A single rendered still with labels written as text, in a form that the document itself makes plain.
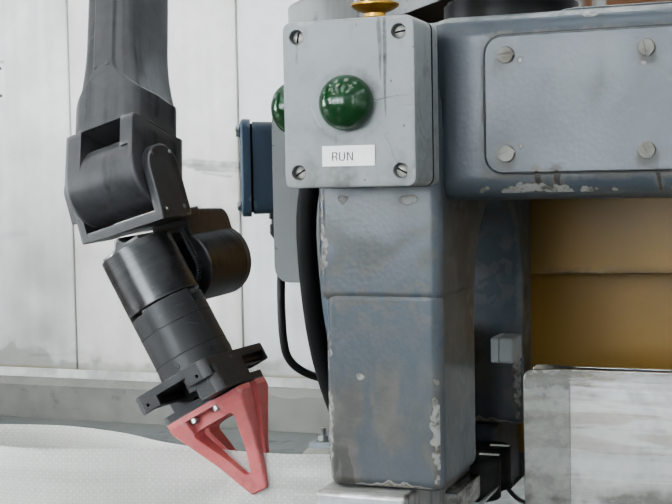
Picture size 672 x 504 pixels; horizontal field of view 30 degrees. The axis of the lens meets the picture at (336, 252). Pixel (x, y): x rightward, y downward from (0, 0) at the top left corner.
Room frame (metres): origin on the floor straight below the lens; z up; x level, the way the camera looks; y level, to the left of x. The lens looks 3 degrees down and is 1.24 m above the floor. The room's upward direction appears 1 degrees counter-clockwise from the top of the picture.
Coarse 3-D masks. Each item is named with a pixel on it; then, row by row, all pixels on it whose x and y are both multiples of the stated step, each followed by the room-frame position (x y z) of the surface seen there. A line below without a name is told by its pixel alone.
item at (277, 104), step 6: (276, 90) 0.70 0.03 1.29; (282, 90) 0.70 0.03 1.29; (276, 96) 0.70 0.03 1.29; (282, 96) 0.70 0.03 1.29; (276, 102) 0.70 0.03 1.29; (282, 102) 0.69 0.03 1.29; (276, 108) 0.70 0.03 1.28; (282, 108) 0.69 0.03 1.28; (276, 114) 0.70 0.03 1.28; (282, 114) 0.70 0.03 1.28; (276, 120) 0.70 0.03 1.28; (282, 120) 0.70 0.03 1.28; (282, 126) 0.70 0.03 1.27
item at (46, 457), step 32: (0, 448) 0.95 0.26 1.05; (32, 448) 0.94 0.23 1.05; (64, 448) 1.03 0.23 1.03; (96, 448) 1.01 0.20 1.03; (128, 448) 0.99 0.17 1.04; (160, 448) 0.95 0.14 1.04; (0, 480) 0.95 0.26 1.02; (32, 480) 0.94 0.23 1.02; (64, 480) 0.93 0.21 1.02; (96, 480) 0.93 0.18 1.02; (128, 480) 0.93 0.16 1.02; (160, 480) 0.93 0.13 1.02; (192, 480) 0.92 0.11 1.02; (224, 480) 0.92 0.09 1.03; (288, 480) 0.90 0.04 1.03; (320, 480) 0.89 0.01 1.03
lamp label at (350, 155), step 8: (328, 152) 0.68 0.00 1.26; (336, 152) 0.67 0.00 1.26; (344, 152) 0.67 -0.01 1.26; (352, 152) 0.67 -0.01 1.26; (360, 152) 0.67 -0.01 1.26; (368, 152) 0.67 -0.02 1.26; (328, 160) 0.68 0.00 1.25; (336, 160) 0.67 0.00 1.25; (344, 160) 0.67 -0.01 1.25; (352, 160) 0.67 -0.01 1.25; (360, 160) 0.67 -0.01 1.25; (368, 160) 0.67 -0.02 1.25
